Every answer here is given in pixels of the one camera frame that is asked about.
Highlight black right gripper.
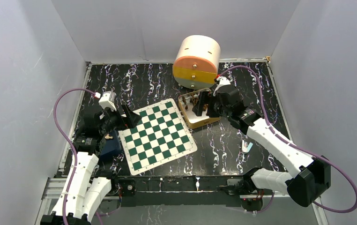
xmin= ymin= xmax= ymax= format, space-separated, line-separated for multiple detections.
xmin=192 ymin=91 xmax=231 ymax=119

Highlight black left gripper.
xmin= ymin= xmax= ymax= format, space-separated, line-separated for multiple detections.
xmin=99 ymin=104 xmax=141 ymax=135

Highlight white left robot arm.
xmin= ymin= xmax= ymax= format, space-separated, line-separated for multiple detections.
xmin=40 ymin=104 xmax=141 ymax=225

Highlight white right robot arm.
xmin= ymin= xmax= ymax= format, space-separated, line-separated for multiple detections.
xmin=192 ymin=85 xmax=331 ymax=207

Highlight green white chess board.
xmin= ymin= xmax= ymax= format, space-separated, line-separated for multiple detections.
xmin=118 ymin=98 xmax=198 ymax=175

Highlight blue tin tray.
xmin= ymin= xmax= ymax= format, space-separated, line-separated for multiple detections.
xmin=99 ymin=130 xmax=123 ymax=162

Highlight small white blue tag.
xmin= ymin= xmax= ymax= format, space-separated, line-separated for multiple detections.
xmin=241 ymin=140 xmax=253 ymax=154

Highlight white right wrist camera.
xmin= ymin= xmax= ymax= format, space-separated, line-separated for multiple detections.
xmin=213 ymin=75 xmax=231 ymax=96

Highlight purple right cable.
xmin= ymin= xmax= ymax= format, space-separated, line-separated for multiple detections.
xmin=219 ymin=65 xmax=357 ymax=214

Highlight purple cable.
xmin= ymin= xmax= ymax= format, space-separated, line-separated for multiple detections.
xmin=219 ymin=65 xmax=357 ymax=214
xmin=53 ymin=88 xmax=101 ymax=225

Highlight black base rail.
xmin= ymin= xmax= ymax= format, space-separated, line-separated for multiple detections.
xmin=97 ymin=175 xmax=275 ymax=209

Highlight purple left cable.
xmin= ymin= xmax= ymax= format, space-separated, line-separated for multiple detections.
xmin=53 ymin=88 xmax=101 ymax=225

